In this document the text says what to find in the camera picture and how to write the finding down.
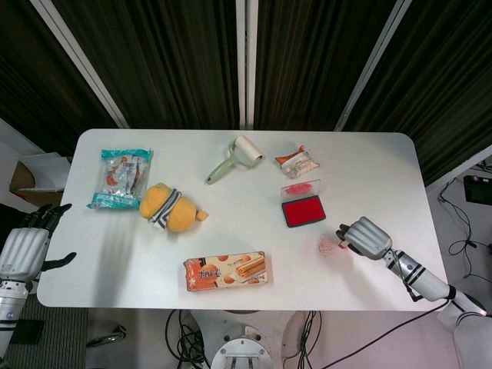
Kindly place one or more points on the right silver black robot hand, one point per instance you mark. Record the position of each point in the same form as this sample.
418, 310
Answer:
369, 238

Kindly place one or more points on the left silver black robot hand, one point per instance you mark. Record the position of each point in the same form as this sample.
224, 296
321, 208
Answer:
23, 251

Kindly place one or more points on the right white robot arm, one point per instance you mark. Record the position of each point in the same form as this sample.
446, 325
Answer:
430, 286

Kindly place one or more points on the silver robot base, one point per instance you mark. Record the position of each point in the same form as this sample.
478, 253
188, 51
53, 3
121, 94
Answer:
244, 348

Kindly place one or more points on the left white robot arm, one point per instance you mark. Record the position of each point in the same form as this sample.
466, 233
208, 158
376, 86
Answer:
9, 303

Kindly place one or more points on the red ink pad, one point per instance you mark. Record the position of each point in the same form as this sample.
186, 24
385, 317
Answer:
302, 209

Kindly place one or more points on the black flat device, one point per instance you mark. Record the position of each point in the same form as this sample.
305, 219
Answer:
27, 331

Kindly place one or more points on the grey ribbed floor mat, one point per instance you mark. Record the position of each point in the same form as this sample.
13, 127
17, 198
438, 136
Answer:
54, 334

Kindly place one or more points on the small orange white snack packet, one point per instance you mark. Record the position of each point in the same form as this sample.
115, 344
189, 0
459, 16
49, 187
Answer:
298, 161

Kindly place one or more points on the chrome chair leg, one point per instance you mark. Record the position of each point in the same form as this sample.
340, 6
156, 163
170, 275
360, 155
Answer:
107, 335

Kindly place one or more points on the black box device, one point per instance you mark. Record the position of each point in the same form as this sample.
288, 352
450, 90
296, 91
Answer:
478, 188

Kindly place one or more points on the teal snack bag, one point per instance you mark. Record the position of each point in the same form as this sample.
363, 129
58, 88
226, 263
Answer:
121, 178

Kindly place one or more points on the orange biscuit box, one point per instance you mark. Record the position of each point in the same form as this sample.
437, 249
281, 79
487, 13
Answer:
228, 271

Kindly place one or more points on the green lint roller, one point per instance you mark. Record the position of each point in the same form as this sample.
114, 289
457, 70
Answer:
238, 157

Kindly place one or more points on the yellow plush toy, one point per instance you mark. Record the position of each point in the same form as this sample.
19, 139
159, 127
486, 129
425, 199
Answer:
173, 211

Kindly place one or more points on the dark pleated curtain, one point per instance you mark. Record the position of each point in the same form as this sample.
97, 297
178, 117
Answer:
173, 57

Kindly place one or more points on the white frame post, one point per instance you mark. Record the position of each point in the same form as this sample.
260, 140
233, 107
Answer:
78, 63
371, 63
246, 63

